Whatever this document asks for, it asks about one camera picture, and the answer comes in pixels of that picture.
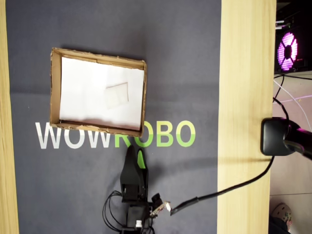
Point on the dark trouser leg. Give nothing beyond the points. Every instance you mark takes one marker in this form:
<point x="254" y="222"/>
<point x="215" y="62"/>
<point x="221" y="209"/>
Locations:
<point x="278" y="226"/>

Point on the open cardboard box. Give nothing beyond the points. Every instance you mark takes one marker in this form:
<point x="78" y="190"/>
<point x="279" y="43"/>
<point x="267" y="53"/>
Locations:
<point x="54" y="85"/>

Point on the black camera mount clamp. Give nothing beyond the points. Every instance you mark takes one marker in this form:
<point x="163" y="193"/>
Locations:
<point x="273" y="136"/>

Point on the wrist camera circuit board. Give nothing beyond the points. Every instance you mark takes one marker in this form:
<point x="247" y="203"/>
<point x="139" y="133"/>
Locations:
<point x="158" y="207"/>

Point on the small pale square block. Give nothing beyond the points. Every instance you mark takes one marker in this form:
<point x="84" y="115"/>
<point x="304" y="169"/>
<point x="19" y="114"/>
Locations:
<point x="117" y="96"/>

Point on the grey clog shoe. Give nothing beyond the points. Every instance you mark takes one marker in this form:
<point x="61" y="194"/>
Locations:
<point x="282" y="212"/>

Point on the dark grey WOWROBO mat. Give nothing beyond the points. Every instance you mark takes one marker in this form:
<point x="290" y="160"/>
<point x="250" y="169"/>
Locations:
<point x="73" y="24"/>

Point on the white paper sheet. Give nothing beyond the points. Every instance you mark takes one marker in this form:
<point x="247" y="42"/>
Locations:
<point x="85" y="92"/>

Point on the black WOWROBO robot arm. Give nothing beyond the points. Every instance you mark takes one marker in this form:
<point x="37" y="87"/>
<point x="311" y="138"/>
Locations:
<point x="137" y="217"/>

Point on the black computer case with fan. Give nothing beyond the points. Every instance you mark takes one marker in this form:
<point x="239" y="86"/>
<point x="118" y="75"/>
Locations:
<point x="302" y="14"/>

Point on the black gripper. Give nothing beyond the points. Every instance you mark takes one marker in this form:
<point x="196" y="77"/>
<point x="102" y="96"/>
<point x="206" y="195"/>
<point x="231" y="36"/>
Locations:
<point x="131" y="193"/>

